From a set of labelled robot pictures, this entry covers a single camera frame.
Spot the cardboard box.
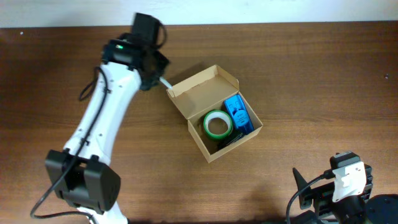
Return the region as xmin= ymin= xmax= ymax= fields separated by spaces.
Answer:
xmin=167 ymin=65 xmax=263 ymax=162

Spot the green tape roll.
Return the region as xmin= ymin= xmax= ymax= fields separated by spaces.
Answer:
xmin=203 ymin=110 xmax=233 ymax=140

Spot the orange black stapler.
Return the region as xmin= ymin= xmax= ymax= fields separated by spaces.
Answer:
xmin=217 ymin=131 xmax=244 ymax=150

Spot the blue plastic case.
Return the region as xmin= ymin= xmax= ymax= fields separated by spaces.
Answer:
xmin=224 ymin=94 xmax=254 ymax=135

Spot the black permanent marker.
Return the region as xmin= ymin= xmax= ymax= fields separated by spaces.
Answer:
xmin=159 ymin=77 xmax=172 ymax=89

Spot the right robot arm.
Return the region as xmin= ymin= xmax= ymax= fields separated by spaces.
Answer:
xmin=285 ymin=151 xmax=397 ymax=224

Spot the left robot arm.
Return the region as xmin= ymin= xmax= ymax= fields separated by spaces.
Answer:
xmin=30 ymin=13 xmax=169 ymax=223

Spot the right camera black cable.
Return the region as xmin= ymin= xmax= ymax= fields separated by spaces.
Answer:
xmin=285 ymin=169 xmax=336 ymax=224

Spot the camera black cable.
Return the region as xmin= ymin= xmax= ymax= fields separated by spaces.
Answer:
xmin=285 ymin=169 xmax=336 ymax=224
xmin=29 ymin=66 xmax=109 ymax=224

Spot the left camera black cable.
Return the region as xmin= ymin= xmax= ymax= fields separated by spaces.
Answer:
xmin=29 ymin=66 xmax=109 ymax=224

